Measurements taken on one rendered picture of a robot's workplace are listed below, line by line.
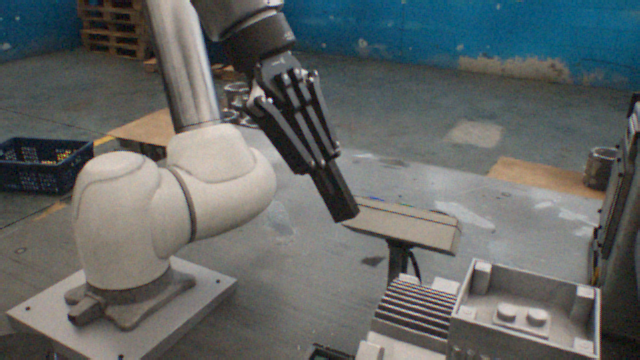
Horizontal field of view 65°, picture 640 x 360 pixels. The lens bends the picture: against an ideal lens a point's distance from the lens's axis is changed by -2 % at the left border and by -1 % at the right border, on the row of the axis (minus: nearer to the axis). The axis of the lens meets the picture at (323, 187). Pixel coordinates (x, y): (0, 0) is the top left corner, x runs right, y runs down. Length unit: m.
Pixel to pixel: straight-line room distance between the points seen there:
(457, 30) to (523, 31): 0.72
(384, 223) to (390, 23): 5.83
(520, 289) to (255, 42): 0.37
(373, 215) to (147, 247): 0.40
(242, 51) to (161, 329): 0.57
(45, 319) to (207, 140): 0.43
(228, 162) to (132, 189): 0.19
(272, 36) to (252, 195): 0.52
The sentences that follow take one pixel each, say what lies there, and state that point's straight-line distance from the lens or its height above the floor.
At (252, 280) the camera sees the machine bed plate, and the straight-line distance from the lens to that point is 1.08.
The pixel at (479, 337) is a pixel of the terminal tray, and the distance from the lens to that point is 0.48.
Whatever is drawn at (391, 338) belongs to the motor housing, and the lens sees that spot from 0.53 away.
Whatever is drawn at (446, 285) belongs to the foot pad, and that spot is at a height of 1.08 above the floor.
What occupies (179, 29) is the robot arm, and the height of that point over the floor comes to 1.29.
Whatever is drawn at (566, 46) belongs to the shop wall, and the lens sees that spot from 6.11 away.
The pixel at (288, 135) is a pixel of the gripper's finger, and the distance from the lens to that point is 0.53.
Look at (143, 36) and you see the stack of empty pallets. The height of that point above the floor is 0.30.
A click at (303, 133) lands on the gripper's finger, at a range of 0.55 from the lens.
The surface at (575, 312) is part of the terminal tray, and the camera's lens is 0.55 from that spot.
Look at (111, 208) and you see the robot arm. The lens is 0.90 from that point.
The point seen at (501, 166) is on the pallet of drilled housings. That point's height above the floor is 0.15.
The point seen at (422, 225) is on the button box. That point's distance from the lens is 0.75.
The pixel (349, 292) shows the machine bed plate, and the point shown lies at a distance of 1.04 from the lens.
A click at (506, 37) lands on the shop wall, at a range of 6.17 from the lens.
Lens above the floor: 1.45
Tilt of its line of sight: 27 degrees down
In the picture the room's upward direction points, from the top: straight up
